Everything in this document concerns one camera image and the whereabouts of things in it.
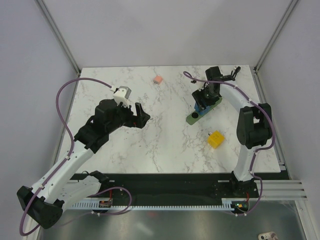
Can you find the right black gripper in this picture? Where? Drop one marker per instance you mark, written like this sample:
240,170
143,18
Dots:
198,96

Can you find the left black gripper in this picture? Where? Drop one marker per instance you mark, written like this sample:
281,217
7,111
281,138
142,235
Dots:
142,117

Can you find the blue plug cube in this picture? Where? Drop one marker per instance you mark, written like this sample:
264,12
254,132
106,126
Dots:
202,111

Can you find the green power strip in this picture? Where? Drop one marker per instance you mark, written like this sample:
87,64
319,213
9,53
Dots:
197,114

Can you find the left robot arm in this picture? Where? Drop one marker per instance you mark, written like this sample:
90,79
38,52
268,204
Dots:
47,199

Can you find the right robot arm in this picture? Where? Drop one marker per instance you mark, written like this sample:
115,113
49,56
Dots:
254,131

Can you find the pink plug cube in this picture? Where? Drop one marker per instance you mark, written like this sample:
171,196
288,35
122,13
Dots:
157,79

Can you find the yellow plug cube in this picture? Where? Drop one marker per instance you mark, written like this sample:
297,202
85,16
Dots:
215,139

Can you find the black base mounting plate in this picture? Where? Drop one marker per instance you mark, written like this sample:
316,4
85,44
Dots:
173,189

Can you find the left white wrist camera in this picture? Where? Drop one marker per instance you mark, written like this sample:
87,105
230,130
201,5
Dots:
121,96

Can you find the white slotted cable duct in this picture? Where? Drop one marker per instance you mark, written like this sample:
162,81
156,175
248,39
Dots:
95,204

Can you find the right aluminium frame post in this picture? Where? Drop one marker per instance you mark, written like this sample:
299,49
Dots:
276,33

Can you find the aluminium frame post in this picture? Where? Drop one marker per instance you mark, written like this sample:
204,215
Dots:
58,35
276,33

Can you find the left aluminium frame post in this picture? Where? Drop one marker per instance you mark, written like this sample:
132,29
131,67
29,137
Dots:
58,35

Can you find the smartphone with camera lenses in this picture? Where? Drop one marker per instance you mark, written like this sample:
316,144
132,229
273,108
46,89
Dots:
271,235

